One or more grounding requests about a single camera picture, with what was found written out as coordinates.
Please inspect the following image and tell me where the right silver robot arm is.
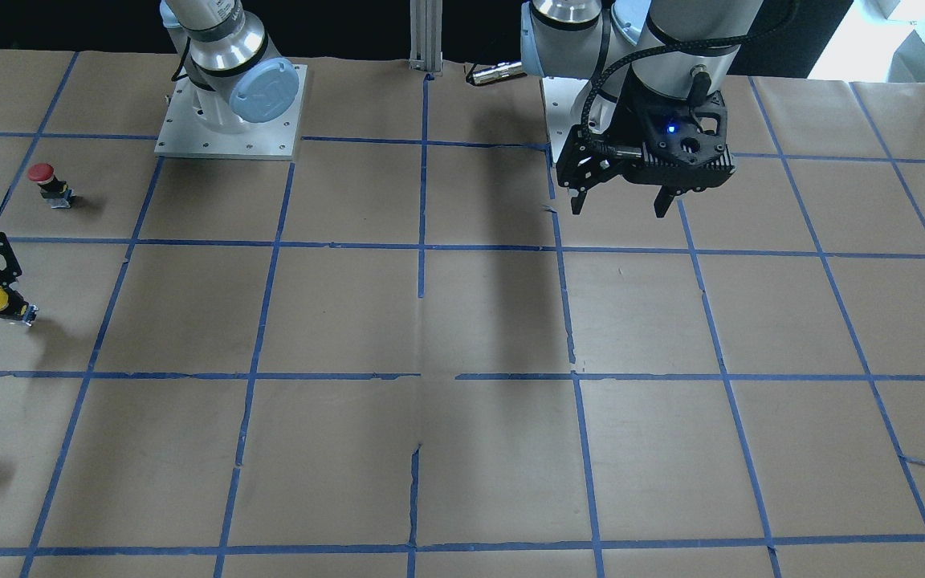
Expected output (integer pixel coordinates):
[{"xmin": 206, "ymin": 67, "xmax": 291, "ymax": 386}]
[{"xmin": 0, "ymin": 1, "xmax": 308, "ymax": 325}]

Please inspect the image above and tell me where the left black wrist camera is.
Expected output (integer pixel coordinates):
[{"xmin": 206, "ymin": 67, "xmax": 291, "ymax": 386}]
[{"xmin": 623, "ymin": 89, "xmax": 737, "ymax": 191}]

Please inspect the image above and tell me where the silver cable connector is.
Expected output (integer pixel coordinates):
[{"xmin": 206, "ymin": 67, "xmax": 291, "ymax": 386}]
[{"xmin": 465, "ymin": 61, "xmax": 528, "ymax": 87}]

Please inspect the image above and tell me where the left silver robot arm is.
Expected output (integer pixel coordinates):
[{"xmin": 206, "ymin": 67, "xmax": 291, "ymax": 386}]
[{"xmin": 519, "ymin": 1, "xmax": 800, "ymax": 218}]

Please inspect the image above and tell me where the aluminium frame post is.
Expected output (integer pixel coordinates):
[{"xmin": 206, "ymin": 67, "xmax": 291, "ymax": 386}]
[{"xmin": 408, "ymin": 0, "xmax": 443, "ymax": 76}]

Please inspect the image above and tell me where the black braided camera cable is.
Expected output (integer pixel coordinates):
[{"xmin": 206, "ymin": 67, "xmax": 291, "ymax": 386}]
[{"xmin": 579, "ymin": 0, "xmax": 801, "ymax": 157}]

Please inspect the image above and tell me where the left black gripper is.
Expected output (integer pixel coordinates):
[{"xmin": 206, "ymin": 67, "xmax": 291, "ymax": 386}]
[{"xmin": 556, "ymin": 76, "xmax": 735, "ymax": 218}]

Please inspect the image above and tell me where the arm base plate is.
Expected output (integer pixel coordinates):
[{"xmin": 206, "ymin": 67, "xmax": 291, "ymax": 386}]
[
  {"xmin": 154, "ymin": 63, "xmax": 309, "ymax": 161},
  {"xmin": 542, "ymin": 77, "xmax": 588, "ymax": 165}
]

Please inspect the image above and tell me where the red push button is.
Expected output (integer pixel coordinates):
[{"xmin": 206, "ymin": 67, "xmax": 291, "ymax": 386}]
[{"xmin": 26, "ymin": 162, "xmax": 73, "ymax": 210}]

